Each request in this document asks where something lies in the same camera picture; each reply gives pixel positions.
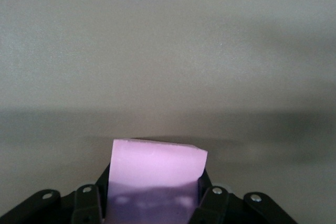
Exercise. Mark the pink foam cube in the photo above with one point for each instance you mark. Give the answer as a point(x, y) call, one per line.
point(157, 163)

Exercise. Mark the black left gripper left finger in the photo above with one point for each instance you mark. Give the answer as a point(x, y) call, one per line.
point(78, 208)

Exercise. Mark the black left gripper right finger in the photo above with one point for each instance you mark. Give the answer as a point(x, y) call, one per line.
point(218, 208)

